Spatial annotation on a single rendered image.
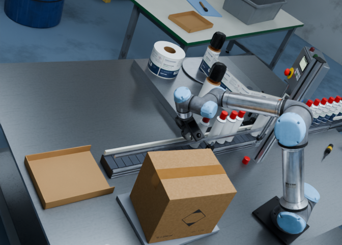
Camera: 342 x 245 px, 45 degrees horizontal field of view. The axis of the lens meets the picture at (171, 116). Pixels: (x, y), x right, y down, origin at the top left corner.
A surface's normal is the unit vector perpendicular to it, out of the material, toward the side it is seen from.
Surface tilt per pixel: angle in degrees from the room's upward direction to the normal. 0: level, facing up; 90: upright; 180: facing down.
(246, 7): 95
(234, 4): 95
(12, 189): 0
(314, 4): 90
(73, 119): 0
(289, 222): 97
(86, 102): 0
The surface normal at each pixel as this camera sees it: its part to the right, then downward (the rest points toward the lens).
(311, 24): -0.70, 0.23
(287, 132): -0.51, 0.25
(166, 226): 0.37, 0.66
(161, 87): 0.32, -0.75
